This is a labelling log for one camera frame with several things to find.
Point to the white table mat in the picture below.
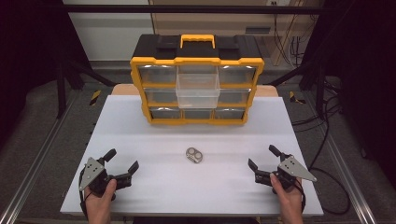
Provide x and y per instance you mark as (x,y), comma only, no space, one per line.
(186,186)

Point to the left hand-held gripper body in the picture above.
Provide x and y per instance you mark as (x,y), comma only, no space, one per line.
(93,177)

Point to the black horizontal bar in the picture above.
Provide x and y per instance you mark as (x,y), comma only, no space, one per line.
(186,9)

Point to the black metal stand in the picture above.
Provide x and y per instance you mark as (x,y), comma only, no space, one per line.
(61,93)
(320,93)

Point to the grey vent plate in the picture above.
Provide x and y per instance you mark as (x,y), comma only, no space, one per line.
(257,30)

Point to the black curtain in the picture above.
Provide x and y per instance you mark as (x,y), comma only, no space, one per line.
(28,62)
(364,77)

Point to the yellow and black tape marker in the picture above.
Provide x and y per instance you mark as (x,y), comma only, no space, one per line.
(294,98)
(95,97)

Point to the person's right hand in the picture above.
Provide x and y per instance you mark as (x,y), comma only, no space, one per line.
(289,199)

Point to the wooden table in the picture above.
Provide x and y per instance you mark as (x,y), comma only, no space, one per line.
(124,90)

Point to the person's left hand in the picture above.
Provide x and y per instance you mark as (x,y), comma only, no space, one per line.
(99,203)

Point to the aluminium floor rail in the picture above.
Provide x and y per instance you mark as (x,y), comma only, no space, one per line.
(351,186)
(31,174)

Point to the small grey oval object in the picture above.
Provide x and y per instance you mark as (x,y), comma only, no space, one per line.
(194,155)

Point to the yellow and black organizer cabinet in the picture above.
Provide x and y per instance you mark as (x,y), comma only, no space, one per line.
(199,46)

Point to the clear plastic drawer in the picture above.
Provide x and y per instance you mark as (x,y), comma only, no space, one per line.
(197,93)

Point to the wooden panel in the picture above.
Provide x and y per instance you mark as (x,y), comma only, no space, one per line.
(218,21)

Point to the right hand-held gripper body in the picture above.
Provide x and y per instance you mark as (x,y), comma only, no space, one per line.
(292,169)

